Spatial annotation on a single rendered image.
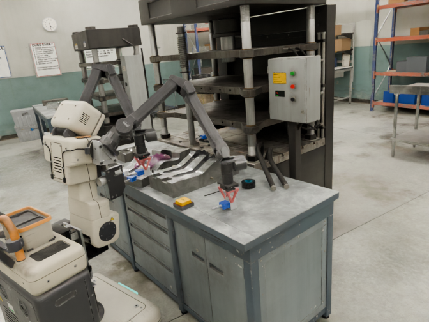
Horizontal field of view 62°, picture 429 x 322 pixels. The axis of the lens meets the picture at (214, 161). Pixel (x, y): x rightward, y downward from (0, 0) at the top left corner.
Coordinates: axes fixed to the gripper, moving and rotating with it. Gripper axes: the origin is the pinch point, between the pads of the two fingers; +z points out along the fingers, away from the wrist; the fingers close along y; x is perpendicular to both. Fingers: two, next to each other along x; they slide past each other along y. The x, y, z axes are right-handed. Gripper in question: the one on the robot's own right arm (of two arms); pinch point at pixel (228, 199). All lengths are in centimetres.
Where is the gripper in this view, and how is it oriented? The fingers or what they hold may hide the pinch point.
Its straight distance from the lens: 177.9
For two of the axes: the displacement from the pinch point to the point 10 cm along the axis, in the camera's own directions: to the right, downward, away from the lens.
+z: 0.8, 9.5, 3.0
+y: -5.2, -2.1, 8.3
